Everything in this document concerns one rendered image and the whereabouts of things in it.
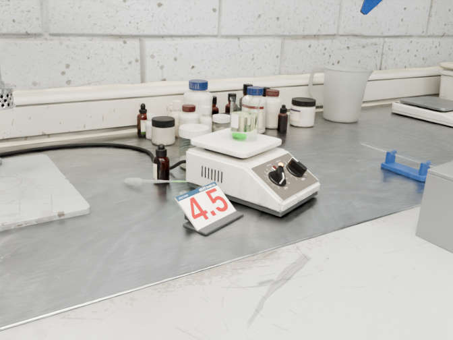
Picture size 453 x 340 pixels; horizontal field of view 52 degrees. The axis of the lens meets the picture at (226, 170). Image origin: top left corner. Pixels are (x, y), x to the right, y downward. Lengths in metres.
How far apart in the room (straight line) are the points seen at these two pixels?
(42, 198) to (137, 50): 0.54
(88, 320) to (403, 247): 0.42
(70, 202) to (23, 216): 0.07
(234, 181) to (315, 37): 0.86
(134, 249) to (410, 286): 0.35
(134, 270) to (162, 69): 0.74
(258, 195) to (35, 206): 0.34
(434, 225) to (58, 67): 0.85
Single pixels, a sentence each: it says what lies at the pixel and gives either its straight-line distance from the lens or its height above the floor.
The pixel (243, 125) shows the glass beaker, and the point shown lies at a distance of 0.79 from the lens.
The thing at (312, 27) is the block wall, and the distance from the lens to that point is 1.51.
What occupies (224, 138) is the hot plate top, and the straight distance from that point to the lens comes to 0.82.
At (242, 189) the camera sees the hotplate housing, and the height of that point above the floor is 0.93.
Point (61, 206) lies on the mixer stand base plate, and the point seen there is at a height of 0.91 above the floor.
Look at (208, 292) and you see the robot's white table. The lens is 0.55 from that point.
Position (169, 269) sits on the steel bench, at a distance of 0.59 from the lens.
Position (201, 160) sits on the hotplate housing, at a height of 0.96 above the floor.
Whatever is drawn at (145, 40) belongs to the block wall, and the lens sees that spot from 1.22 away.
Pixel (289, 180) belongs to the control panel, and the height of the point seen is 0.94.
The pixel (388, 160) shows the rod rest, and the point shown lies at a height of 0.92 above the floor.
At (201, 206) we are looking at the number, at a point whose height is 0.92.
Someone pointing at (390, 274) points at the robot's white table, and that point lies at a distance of 0.63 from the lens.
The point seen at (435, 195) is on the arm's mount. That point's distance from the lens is 0.71.
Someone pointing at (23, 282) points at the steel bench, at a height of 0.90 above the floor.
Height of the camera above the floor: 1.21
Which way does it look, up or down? 19 degrees down
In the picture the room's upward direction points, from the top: 2 degrees clockwise
